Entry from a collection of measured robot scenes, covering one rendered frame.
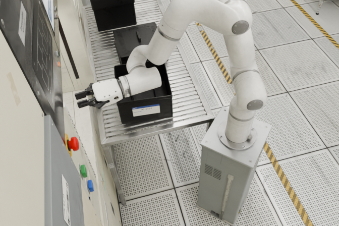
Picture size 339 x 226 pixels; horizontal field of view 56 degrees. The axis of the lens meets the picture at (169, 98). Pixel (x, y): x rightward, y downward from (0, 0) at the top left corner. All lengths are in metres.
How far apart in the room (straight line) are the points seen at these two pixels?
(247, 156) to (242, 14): 0.79
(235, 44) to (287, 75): 2.01
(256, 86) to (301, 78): 1.89
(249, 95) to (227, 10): 0.40
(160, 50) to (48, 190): 0.66
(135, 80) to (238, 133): 0.58
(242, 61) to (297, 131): 1.59
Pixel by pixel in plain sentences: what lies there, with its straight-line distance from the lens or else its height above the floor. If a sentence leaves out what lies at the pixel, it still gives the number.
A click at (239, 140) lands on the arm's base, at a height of 0.79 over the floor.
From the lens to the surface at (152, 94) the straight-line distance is 1.80.
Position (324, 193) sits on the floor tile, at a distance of 2.51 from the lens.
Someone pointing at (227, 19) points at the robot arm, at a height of 1.52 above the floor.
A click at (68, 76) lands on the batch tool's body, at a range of 1.69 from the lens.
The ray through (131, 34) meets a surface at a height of 0.86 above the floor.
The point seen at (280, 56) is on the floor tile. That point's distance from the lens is 3.33.
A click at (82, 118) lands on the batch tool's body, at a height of 0.87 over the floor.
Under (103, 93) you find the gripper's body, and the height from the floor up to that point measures 1.21.
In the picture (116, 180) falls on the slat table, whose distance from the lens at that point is 1.97.
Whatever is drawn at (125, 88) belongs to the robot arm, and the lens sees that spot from 1.23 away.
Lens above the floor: 2.09
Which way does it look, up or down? 48 degrees down
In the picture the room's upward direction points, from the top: 3 degrees counter-clockwise
